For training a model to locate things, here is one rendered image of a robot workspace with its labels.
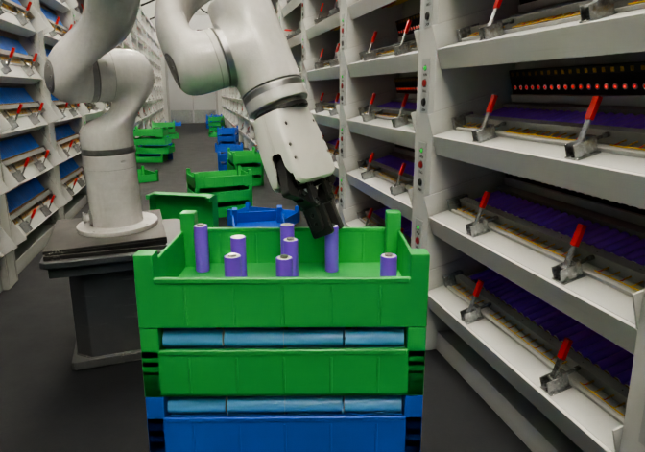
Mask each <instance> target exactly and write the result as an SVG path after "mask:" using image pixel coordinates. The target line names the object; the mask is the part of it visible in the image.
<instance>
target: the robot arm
mask: <svg viewBox="0 0 645 452"><path fill-rule="evenodd" d="M140 1H141V0H84V9H83V13H82V15H81V17H80V19H79V20H78V22H77V23H76V24H75V25H74V26H73V27H72V28H71V29H70V30H69V31H68V32H67V33H66V34H65V35H64V36H63V37H62V38H61V39H60V41H59V42H58V43H57V44H56V45H55V46H54V48H53V49H52V51H51V52H50V54H49V55H48V57H47V60H46V62H45V64H44V80H45V83H46V87H47V89H48V90H49V91H50V92H51V94H52V95H53V96H54V97H56V98H57V99H59V100H61V101H64V102H67V103H75V104H78V103H98V102H112V104H111V107H110V109H109V110H108V111H107V112H106V113H105V114H104V115H102V116H101V117H99V118H97V119H95V120H93V121H91V122H89V123H87V124H85V125H84V126H83V127H82V128H81V130H80V145H81V153H82V159H83V166H84V178H85V185H86V191H87V197H88V204H89V210H88V213H84V212H83V221H82V222H80V223H79V224H77V227H76V229H77V232H78V233H79V234H81V235H82V236H87V237H96V238H106V237H118V236H125V235H130V234H134V233H138V232H141V231H144V230H147V229H149V228H152V227H153V226H155V225H156V224H157V222H158V220H157V216H156V215H155V214H153V213H149V212H142V205H141V198H140V190H139V181H138V174H137V165H136V157H135V149H134V140H133V125H134V121H135V118H136V116H137V114H138V112H139V110H140V109H141V108H142V107H143V105H144V104H145V102H146V101H147V99H148V97H149V96H150V94H151V92H152V89H153V86H154V80H155V79H154V70H153V68H152V66H151V64H150V63H149V61H148V60H147V58H146V57H145V56H143V55H142V54H141V53H139V52H137V51H134V50H130V49H114V48H116V47H117V46H118V45H120V44H121V43H122V42H123V41H124V40H125V39H126V38H127V37H128V35H129V34H130V32H131V30H132V28H133V25H134V23H135V20H136V17H137V14H138V10H139V6H140ZM209 1H210V0H156V2H155V31H156V36H157V39H158V42H159V45H160V48H161V51H162V53H163V56H164V58H165V60H166V63H167V65H168V67H169V69H170V71H171V73H172V76H173V77H174V80H175V81H176V84H177V86H178V87H179V88H180V89H181V90H182V91H183V92H184V93H186V94H188V95H192V96H199V95H204V94H207V93H211V92H214V91H218V90H221V89H224V88H227V87H231V86H234V87H236V88H237V89H238V90H239V93H240V95H241V98H242V100H243V103H244V105H245V108H246V110H247V113H248V115H249V117H250V119H254V121H253V129H254V134H255V139H256V143H257V147H258V150H259V153H260V156H261V159H262V162H263V165H264V168H265V171H266V174H267V177H268V179H269V182H270V184H271V186H272V188H273V190H274V191H276V192H277V193H281V195H282V197H283V198H286V199H289V200H293V201H294V202H295V203H296V204H297V205H298V207H299V210H300V211H303V214H304V216H305V219H306V221H307V224H308V225H309V228H310V230H311V233H312V235H313V238H314V239H318V238H321V237H324V236H325V235H328V234H331V233H333V232H334V228H333V225H332V224H335V225H338V226H339V229H341V228H343V227H344V224H343V222H342V219H341V217H340V214H339V212H338V209H337V207H336V204H335V202H334V194H333V191H332V185H333V184H334V182H335V180H336V178H335V176H334V175H333V172H334V169H335V167H334V163H333V160H332V157H331V154H330V152H329V150H328V148H327V146H326V143H325V141H324V139H323V135H322V133H321V131H320V129H319V127H318V125H317V123H316V121H315V119H314V117H313V115H312V114H311V112H310V110H309V108H308V107H307V106H308V102H307V100H306V98H307V97H308V93H307V90H306V85H305V83H304V82H303V80H302V78H301V75H300V73H299V70H298V67H297V64H296V62H295V59H294V57H293V54H292V52H291V49H290V47H289V44H288V42H287V39H286V37H285V34H284V33H283V30H282V28H281V25H280V22H279V20H278V17H277V15H276V12H275V8H274V6H273V3H272V1H271V0H212V1H211V3H210V4H209V6H208V15H209V18H210V20H211V23H212V25H213V27H212V28H210V29H206V30H202V31H195V30H193V29H191V28H190V26H189V22H190V20H191V18H192V16H193V15H194V14H195V13H196V11H197V10H199V9H200V8H201V7H202V6H203V5H205V4H206V3H207V2H209ZM316 179H318V180H317V181H314V182H313V180H316ZM318 185H319V187H318V190H317V188H316V186H318ZM304 189H306V190H307V192H308V193H307V192H306V191H304Z"/></svg>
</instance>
